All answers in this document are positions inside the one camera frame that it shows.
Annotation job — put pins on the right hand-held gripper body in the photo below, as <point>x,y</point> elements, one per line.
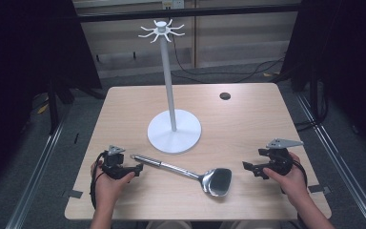
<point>278,160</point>

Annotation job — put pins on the wall socket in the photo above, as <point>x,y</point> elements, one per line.
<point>173,4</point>

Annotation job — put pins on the black curtain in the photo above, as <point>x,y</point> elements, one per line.
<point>19,63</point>
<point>346,47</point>

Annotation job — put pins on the grey tape piece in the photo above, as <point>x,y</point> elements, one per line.
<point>73,193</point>
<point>319,189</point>

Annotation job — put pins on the yellow floor tape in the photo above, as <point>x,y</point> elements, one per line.
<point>43,108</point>

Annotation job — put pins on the person's right hand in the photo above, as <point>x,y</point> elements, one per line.
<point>290,183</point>

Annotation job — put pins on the metal ladle spoon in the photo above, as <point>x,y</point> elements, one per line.
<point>217,181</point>

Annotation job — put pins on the black table grommet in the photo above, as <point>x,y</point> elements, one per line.
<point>225,96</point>

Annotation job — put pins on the white utensil hanging rack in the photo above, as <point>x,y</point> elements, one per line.
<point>171,95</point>

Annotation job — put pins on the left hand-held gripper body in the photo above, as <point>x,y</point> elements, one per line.
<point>116,167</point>

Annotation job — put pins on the black horizontal bar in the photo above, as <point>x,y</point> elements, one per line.
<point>203,12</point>

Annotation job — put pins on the metal floor rail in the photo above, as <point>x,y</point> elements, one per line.
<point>346,178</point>
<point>35,181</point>

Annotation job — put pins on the person's left hand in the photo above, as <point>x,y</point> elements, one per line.
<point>108,187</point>

